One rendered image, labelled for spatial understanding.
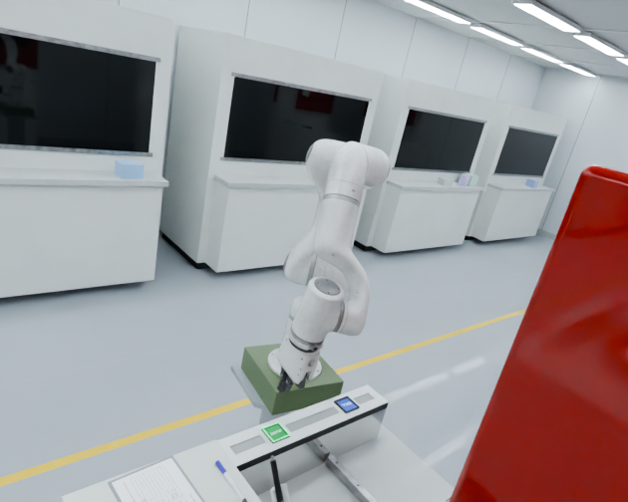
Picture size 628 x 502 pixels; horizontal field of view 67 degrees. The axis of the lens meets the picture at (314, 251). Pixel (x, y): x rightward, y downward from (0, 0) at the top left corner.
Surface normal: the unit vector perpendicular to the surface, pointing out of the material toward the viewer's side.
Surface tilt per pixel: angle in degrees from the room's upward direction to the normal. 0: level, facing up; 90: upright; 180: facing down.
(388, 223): 90
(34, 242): 90
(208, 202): 90
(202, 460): 0
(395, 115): 90
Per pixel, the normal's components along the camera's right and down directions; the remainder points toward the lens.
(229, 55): 0.62, 0.39
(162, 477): 0.20, -0.92
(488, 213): -0.76, 0.07
